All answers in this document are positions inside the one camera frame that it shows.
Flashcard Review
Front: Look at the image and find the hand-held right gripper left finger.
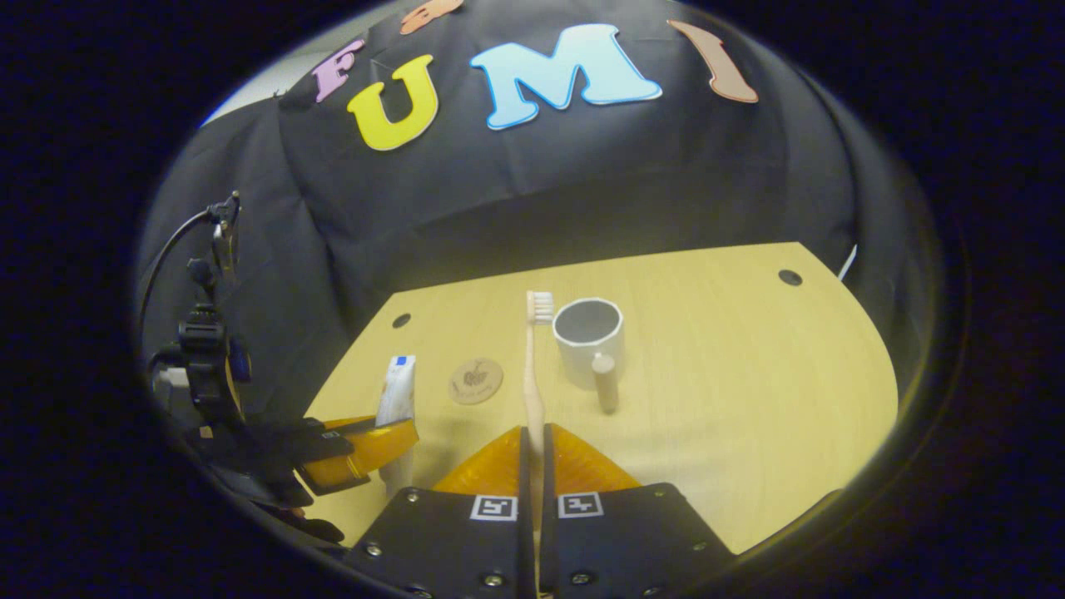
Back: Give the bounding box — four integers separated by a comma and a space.
345, 426, 534, 599

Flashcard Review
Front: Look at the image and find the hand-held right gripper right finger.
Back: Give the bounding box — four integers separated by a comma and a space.
541, 423, 738, 599

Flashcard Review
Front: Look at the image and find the white toothpaste tube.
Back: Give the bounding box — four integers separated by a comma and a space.
376, 355, 417, 500

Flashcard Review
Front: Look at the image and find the round wooden coaster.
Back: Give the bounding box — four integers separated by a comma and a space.
448, 358, 505, 406

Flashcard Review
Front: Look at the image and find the beige toothbrush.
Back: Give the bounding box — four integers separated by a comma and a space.
523, 290, 557, 533

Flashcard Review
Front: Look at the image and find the white cup with wooden handle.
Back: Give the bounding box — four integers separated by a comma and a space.
552, 298, 626, 415

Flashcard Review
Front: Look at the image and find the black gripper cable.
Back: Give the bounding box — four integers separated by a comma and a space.
137, 208, 219, 350

